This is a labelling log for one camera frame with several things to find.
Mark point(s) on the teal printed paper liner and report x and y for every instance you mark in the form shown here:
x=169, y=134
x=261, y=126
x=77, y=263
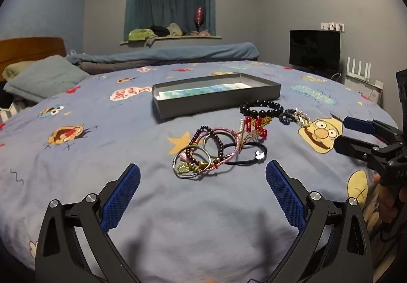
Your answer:
x=203, y=90

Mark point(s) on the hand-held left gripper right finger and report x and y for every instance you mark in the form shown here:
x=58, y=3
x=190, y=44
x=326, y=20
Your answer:
x=286, y=195

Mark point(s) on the blue cartoon printed bedsheet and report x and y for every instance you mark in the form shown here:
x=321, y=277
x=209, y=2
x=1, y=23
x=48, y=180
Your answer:
x=111, y=143

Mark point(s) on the green cloth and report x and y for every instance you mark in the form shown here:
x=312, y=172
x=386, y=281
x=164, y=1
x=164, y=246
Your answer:
x=140, y=34

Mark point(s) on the blue blanket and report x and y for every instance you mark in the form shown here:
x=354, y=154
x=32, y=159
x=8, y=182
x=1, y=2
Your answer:
x=178, y=52

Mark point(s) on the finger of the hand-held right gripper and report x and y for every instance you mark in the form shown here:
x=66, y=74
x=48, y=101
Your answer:
x=348, y=147
x=357, y=124

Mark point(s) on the window sill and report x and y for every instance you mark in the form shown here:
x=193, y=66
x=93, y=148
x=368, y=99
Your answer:
x=171, y=40

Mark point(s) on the yellow-green pillow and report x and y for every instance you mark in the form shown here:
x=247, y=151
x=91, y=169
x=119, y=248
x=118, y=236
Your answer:
x=14, y=70

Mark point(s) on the person's right hand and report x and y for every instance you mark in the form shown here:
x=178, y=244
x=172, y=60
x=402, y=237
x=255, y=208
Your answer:
x=383, y=203

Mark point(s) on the white router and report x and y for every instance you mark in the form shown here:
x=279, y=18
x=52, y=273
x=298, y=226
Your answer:
x=357, y=74

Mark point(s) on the silver bangle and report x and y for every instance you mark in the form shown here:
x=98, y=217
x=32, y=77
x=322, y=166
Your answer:
x=178, y=156

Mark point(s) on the beige cloth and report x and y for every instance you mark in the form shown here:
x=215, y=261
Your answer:
x=176, y=29

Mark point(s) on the pink cloth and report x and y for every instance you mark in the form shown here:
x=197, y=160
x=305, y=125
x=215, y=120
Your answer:
x=200, y=33

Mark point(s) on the teal curtain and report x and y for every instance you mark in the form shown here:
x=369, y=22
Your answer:
x=165, y=3

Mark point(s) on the grey shallow box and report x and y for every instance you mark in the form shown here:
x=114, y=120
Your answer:
x=219, y=101

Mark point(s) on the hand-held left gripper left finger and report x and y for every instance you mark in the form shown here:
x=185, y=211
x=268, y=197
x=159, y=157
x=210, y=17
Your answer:
x=122, y=197

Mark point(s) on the grey blanket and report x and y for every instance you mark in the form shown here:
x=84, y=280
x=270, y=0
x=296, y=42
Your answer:
x=143, y=65

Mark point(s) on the wooden headboard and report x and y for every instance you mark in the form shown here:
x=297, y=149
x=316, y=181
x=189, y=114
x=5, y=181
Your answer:
x=28, y=49

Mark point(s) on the wall socket strip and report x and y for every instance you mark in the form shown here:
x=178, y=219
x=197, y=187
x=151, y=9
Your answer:
x=332, y=26

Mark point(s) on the black clothing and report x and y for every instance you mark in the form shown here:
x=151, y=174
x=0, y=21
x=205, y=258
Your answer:
x=160, y=30

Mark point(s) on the black monitor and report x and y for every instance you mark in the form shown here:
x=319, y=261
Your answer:
x=314, y=49

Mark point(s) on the white cardboard box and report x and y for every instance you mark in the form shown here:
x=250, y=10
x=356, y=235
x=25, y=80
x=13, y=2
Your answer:
x=365, y=89

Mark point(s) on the grey-blue pillow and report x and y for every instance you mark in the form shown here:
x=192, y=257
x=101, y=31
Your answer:
x=44, y=76

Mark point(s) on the striped cushion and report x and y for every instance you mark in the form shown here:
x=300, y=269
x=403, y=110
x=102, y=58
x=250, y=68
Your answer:
x=6, y=113

